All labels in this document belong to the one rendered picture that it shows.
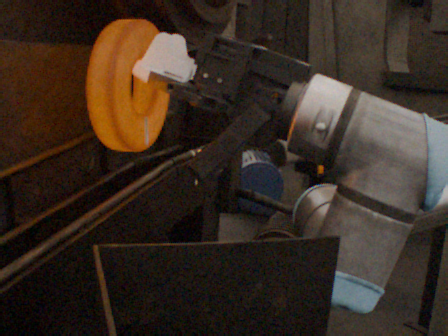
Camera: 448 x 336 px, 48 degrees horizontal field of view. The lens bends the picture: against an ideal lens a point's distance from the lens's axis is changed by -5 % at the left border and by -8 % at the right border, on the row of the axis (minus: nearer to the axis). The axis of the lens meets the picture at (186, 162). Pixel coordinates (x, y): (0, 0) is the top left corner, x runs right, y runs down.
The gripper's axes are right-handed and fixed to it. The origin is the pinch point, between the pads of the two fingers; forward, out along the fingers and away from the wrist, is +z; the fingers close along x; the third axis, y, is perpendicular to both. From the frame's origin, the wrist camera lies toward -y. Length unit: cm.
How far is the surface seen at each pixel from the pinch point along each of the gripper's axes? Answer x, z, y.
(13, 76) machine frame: 11.2, 8.5, -3.3
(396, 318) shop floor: -125, -65, -71
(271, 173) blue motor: -220, 11, -65
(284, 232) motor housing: -44, -20, -27
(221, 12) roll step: -24.9, 0.1, 9.4
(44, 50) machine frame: 5.6, 9.3, -0.6
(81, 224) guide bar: 12.0, -4.8, -15.0
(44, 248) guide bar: 18.4, -4.9, -15.6
